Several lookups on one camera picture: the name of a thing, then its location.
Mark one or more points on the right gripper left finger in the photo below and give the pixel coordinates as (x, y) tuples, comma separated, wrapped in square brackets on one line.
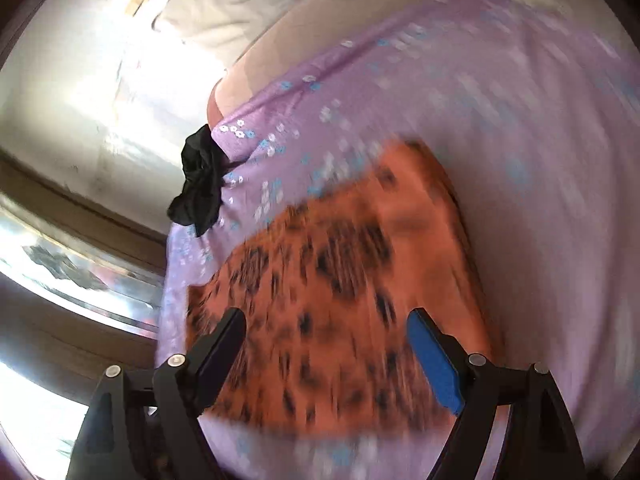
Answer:
[(143, 424)]

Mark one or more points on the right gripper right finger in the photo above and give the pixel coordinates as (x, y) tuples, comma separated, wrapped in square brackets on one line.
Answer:
[(540, 440)]

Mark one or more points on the orange black floral garment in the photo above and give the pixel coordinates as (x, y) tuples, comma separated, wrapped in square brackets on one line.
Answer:
[(326, 290)]

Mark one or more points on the stained glass wooden door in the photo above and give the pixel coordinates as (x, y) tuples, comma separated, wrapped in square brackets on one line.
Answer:
[(80, 287)]

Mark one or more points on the black crumpled garment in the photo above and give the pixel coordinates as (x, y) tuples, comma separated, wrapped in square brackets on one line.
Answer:
[(204, 165)]

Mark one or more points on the purple floral bed sheet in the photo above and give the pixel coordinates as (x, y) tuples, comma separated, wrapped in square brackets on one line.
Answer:
[(536, 123)]

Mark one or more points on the pink mattress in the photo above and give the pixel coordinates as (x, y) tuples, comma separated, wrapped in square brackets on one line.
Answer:
[(308, 28)]

